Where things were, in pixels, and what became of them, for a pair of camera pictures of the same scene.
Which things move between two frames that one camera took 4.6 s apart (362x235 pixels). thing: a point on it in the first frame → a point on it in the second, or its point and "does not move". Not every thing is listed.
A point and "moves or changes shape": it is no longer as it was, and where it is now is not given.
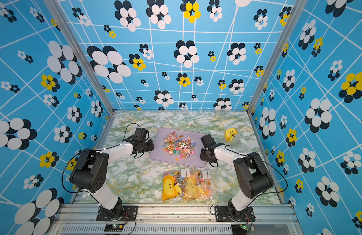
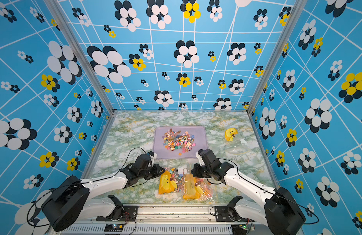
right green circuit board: [239, 229] does not move
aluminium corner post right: [297, 8] does not move
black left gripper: [151, 146] → [157, 167]
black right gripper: [202, 155] → [196, 173]
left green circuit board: [114, 227] does not move
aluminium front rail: [81, 219] does not move
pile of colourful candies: [174, 144] moves or changes shape
